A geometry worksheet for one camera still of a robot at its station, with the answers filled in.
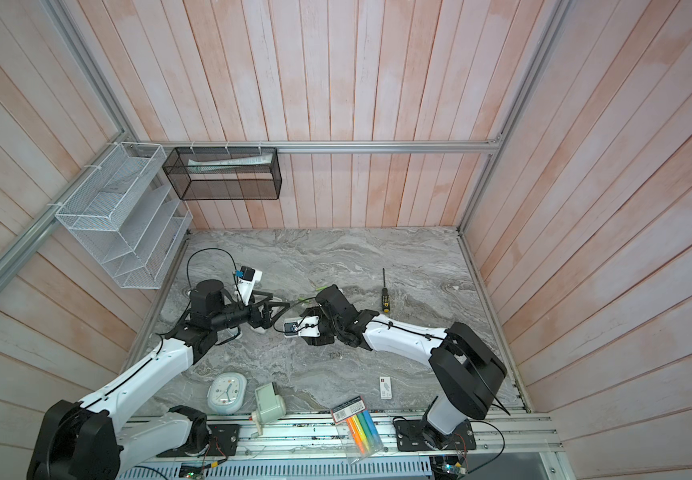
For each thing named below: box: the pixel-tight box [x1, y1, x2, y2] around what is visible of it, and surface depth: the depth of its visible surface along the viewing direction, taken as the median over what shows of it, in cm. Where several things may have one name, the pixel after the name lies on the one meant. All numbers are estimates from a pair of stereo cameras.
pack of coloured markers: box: [330, 396, 385, 465], surface depth 76 cm
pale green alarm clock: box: [207, 372, 248, 414], surface depth 80 cm
